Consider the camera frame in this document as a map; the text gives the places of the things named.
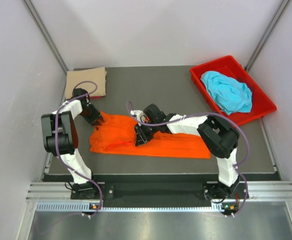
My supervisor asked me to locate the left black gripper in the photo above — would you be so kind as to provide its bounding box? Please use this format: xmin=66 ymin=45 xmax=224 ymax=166
xmin=78 ymin=103 xmax=103 ymax=126

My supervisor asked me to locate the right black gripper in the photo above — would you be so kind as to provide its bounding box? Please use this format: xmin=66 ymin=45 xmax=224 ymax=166
xmin=134 ymin=120 xmax=159 ymax=147

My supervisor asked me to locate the orange t shirt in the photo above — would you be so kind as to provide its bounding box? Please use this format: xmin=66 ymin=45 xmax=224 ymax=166
xmin=89 ymin=112 xmax=211 ymax=160

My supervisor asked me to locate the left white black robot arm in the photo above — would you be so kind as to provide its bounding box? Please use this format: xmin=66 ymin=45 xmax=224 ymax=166
xmin=41 ymin=100 xmax=102 ymax=200

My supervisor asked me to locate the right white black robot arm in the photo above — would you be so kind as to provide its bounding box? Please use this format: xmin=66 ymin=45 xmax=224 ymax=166
xmin=129 ymin=104 xmax=240 ymax=200

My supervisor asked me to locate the folded red t shirt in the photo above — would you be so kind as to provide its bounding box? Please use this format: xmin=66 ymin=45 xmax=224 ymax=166
xmin=90 ymin=96 xmax=105 ymax=100

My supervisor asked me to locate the folded beige t shirt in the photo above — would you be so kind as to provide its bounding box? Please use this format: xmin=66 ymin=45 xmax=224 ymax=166
xmin=64 ymin=67 xmax=107 ymax=99

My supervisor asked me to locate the blue t shirt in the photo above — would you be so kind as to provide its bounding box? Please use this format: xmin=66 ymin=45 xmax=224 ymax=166
xmin=201 ymin=70 xmax=253 ymax=116

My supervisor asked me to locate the red plastic bin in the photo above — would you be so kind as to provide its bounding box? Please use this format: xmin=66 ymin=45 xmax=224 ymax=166
xmin=190 ymin=55 xmax=277 ymax=126

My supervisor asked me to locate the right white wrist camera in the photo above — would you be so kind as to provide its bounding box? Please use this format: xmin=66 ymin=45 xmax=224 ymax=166
xmin=130 ymin=110 xmax=145 ymax=123

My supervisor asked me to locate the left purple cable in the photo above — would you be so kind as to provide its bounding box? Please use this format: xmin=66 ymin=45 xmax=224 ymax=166
xmin=55 ymin=81 xmax=104 ymax=218

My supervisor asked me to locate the purple cable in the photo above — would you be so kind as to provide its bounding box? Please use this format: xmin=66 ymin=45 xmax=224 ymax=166
xmin=126 ymin=100 xmax=251 ymax=217
xmin=55 ymin=81 xmax=104 ymax=218

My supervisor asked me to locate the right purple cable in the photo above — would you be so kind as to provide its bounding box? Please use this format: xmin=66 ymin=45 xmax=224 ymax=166
xmin=126 ymin=100 xmax=251 ymax=217

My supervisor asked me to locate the grey slotted cable duct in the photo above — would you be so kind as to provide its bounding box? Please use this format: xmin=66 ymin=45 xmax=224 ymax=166
xmin=36 ymin=201 xmax=224 ymax=213

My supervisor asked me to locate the aluminium frame rail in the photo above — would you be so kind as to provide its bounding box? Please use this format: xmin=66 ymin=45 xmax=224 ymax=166
xmin=26 ymin=181 xmax=292 ymax=202

